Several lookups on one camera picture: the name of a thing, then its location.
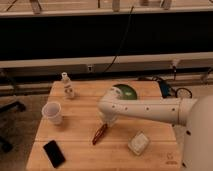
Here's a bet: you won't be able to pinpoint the black smartphone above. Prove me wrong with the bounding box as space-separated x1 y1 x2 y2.
43 140 65 168

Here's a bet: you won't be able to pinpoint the green ceramic bowl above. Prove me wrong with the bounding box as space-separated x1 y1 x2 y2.
113 84 138 100

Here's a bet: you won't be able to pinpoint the small clear plastic bottle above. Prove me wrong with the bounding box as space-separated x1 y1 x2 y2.
61 72 75 99

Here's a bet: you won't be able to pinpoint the blue and black cables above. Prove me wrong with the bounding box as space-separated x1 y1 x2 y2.
137 75 194 100

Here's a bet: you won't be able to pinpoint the white plastic cup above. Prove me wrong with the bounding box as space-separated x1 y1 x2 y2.
41 102 62 125

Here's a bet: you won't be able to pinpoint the black hanging cable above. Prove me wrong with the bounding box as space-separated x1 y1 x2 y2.
99 4 135 75

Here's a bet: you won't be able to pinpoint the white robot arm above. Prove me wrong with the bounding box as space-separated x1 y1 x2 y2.
98 86 213 171

